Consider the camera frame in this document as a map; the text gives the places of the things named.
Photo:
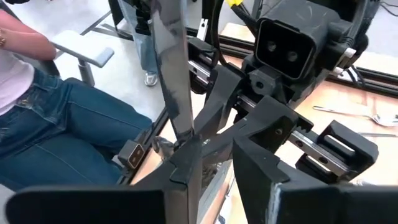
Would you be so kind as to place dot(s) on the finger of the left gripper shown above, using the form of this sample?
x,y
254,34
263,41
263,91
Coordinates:
x,y
222,96
270,118

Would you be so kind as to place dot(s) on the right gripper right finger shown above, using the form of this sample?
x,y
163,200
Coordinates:
x,y
311,205

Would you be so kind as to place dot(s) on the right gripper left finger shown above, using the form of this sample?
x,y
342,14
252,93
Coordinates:
x,y
93,205

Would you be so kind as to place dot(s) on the small silver spoon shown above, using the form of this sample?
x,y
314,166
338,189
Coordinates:
x,y
385,119

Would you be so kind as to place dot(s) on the person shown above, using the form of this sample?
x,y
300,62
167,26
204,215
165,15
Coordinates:
x,y
146,53
62,130

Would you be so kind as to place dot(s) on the grey chair armrest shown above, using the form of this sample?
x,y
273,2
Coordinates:
x,y
84,46

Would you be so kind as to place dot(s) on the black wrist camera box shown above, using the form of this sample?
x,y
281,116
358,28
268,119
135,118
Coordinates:
x,y
284,49

